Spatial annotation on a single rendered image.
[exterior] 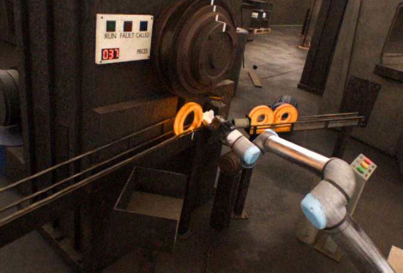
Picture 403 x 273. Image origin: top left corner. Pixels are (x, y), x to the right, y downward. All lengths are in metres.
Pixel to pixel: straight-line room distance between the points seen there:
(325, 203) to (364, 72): 2.86
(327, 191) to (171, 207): 0.57
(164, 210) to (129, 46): 0.66
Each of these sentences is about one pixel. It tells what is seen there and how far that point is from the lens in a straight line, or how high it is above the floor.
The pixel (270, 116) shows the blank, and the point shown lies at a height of 0.73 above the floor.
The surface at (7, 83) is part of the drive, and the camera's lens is 2.42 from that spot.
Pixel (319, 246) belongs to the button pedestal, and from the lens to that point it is 2.32.
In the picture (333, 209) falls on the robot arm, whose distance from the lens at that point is 1.29.
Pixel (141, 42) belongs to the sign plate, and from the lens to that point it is 1.44.
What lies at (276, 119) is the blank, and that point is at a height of 0.71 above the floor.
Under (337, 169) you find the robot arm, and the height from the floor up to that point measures 0.84.
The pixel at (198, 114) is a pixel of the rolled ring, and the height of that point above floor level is 0.78.
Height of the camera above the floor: 1.41
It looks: 23 degrees down
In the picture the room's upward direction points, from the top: 9 degrees clockwise
